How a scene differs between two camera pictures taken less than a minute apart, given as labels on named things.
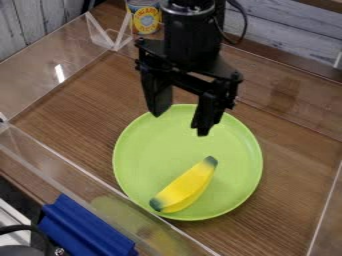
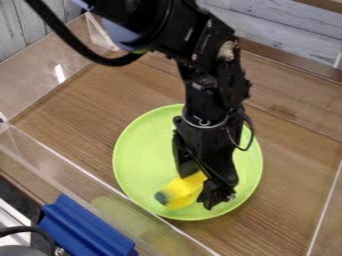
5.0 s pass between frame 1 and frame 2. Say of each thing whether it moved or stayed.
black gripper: moved
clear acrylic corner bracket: stayed
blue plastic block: stayed
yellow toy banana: moved
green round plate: stayed
